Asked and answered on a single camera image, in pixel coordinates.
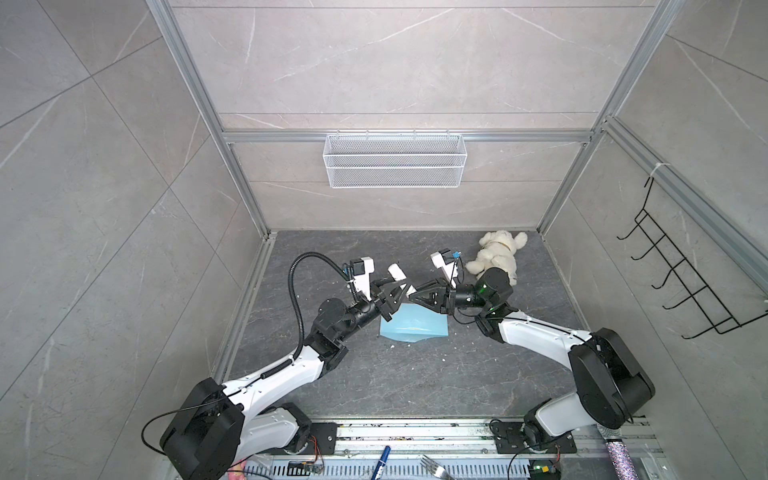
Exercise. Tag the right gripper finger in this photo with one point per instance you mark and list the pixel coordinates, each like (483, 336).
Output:
(428, 303)
(427, 288)

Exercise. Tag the glitter pink microphone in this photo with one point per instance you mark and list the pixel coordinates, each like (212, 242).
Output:
(619, 454)

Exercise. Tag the white plush teddy bear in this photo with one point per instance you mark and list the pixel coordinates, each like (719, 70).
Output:
(498, 249)

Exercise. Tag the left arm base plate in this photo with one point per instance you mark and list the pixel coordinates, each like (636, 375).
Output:
(318, 435)

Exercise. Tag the black wire hook rack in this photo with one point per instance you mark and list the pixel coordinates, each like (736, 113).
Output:
(717, 315)

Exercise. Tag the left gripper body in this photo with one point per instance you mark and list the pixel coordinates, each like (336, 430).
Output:
(374, 307)

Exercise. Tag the light blue envelope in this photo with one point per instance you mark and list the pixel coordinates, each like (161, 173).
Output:
(413, 323)

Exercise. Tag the silver fork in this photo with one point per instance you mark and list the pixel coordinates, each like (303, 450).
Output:
(435, 469)

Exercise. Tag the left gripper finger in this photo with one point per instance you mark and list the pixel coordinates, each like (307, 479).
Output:
(388, 307)
(396, 289)

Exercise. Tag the white glue stick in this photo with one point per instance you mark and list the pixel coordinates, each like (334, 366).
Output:
(398, 275)

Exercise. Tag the white wire mesh basket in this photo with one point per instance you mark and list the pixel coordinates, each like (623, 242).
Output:
(373, 161)

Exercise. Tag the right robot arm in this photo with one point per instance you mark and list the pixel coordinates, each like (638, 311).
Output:
(610, 384)

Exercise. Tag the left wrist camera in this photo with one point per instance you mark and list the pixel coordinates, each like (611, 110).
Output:
(359, 270)

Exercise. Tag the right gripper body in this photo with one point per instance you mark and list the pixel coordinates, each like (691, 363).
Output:
(455, 299)

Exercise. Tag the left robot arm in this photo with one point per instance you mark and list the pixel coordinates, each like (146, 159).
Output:
(222, 424)

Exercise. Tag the blue marker pen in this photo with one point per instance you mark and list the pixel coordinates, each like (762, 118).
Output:
(380, 466)

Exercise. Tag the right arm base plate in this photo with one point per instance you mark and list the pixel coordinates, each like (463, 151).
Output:
(520, 437)

